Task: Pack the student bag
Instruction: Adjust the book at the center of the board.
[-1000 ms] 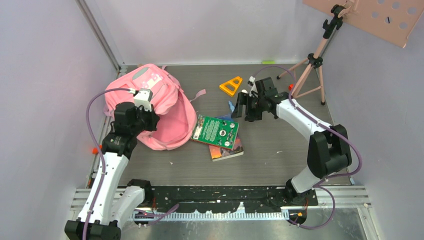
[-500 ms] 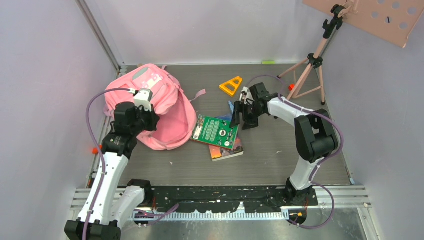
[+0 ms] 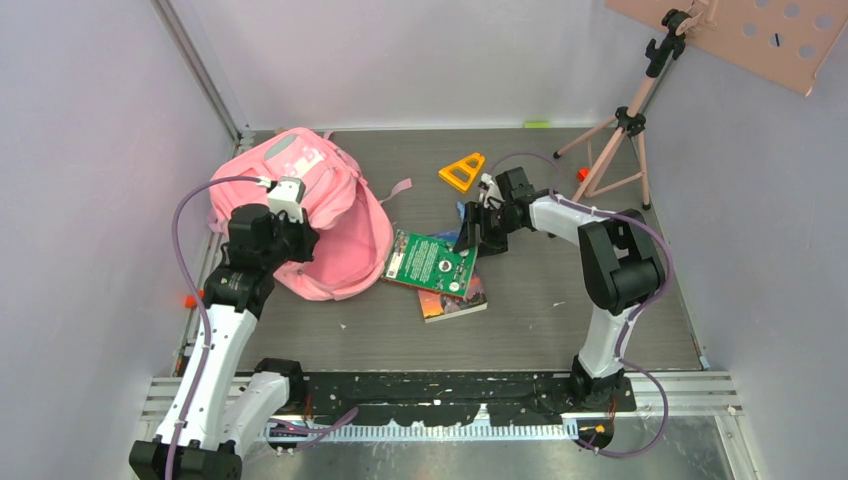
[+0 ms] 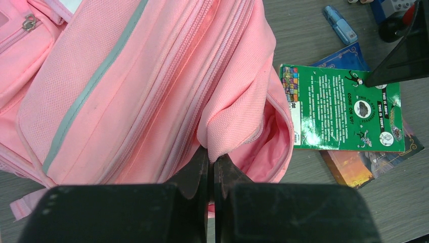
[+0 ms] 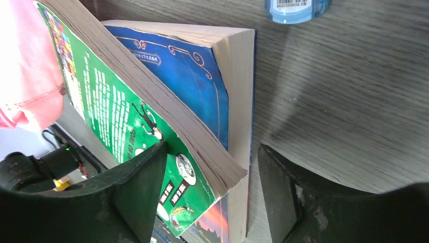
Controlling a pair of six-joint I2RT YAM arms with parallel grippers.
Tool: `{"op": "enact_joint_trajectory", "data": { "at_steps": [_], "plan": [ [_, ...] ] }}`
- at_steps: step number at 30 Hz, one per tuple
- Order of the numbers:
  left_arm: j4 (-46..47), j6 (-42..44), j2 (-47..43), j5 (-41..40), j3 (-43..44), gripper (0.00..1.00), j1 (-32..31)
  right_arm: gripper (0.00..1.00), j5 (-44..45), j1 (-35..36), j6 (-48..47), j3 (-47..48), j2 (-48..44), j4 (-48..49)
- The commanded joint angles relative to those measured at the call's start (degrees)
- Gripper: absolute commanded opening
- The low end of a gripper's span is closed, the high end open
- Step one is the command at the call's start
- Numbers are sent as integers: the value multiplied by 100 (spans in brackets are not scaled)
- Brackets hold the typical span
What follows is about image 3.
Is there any pink tripod music stand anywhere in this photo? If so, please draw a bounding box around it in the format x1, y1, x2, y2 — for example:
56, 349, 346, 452
554, 0, 847, 209

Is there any green cover book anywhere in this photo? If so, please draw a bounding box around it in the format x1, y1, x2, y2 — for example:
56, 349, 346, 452
381, 229, 478, 298

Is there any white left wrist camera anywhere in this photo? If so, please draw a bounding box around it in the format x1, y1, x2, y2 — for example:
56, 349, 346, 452
260, 177, 306, 224

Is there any yellow triangle ruler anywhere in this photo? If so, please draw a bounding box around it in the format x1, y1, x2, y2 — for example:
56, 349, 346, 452
438, 152, 486, 194

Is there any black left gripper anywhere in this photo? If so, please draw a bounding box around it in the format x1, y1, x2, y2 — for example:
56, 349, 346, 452
261, 206, 319, 272

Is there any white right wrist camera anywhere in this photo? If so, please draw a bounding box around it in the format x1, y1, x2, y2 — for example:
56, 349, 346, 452
478, 173, 503, 210

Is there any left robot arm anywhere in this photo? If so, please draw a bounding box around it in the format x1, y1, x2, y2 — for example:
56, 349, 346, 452
129, 203, 319, 479

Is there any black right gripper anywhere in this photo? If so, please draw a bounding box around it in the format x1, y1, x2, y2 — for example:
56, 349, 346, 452
454, 201, 522, 259

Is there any pink student backpack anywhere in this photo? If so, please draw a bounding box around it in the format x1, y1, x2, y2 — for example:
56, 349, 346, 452
209, 127, 394, 301

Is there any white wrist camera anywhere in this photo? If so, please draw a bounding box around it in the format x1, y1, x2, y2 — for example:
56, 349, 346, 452
478, 173, 503, 210
260, 177, 306, 224

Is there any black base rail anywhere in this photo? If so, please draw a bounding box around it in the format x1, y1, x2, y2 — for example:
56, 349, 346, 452
280, 371, 637, 446

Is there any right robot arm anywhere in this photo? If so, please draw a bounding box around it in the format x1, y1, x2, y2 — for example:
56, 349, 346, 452
453, 168, 667, 412

